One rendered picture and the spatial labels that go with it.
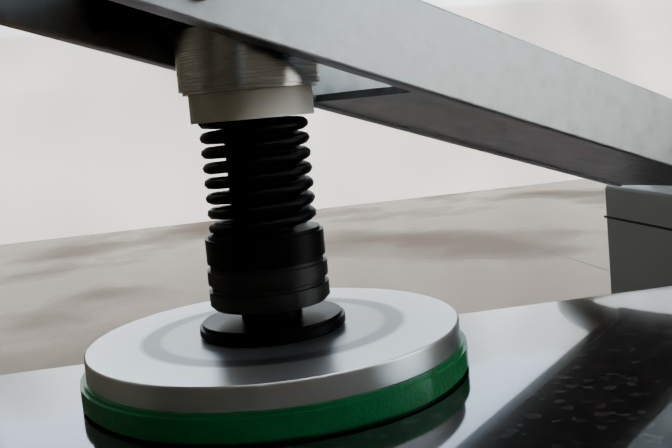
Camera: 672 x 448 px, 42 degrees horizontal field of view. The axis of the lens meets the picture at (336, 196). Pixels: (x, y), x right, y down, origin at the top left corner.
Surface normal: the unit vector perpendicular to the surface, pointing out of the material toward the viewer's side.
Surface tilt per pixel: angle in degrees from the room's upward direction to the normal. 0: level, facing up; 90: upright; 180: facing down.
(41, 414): 0
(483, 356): 0
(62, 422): 0
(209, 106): 90
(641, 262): 90
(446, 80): 90
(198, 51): 90
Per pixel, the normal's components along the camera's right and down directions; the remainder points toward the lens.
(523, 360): -0.09, -0.99
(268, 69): 0.36, 0.06
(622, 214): -0.98, 0.11
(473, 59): 0.62, 0.02
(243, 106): -0.02, 0.10
